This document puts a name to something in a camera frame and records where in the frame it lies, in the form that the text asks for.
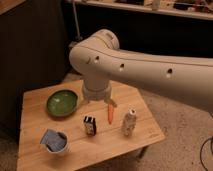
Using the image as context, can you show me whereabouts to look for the orange toy carrot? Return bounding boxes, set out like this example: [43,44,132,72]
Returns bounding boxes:
[108,104,114,124]

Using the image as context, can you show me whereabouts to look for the grey metal pole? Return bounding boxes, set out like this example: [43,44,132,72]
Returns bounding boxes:
[72,0,82,41]

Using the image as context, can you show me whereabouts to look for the wooden table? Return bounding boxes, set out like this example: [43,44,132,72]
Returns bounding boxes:
[17,81,165,171]

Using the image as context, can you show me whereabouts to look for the green ceramic bowl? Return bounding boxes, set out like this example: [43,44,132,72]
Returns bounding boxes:
[46,89,78,117]

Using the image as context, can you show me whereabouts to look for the small dark juice carton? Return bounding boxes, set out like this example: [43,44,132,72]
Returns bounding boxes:
[83,116,97,136]

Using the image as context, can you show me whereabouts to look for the cluttered wall shelf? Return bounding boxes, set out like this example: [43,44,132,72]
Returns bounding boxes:
[65,0,213,21]

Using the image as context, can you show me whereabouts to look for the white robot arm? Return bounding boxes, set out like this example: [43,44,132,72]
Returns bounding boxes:
[69,29,213,113]

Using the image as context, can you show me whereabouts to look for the black cable on floor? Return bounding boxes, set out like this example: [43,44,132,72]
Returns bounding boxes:
[199,135,213,171]

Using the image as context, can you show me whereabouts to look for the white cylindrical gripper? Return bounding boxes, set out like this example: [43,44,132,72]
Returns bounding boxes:
[77,85,117,109]

